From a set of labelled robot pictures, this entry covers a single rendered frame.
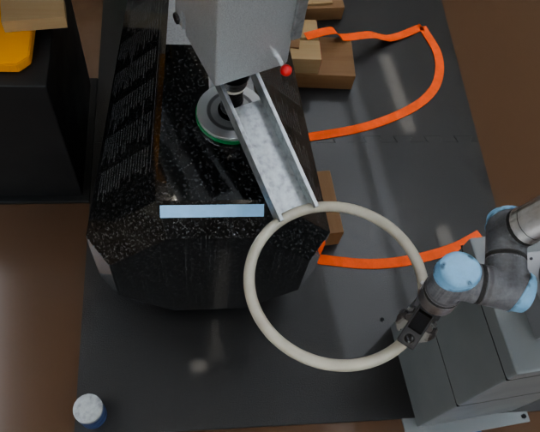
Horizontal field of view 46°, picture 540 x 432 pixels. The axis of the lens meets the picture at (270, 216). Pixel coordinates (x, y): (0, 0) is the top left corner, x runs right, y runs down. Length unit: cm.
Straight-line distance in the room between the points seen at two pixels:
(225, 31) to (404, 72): 189
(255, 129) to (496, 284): 80
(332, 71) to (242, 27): 157
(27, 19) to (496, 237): 159
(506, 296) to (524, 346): 41
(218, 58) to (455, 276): 76
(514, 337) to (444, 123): 158
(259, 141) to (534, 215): 78
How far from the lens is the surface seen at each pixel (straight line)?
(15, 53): 225
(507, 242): 150
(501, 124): 333
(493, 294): 144
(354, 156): 295
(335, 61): 313
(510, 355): 182
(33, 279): 268
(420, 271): 172
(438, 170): 303
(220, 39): 155
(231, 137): 193
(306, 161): 215
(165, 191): 186
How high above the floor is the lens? 242
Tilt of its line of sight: 62 degrees down
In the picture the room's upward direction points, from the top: 13 degrees clockwise
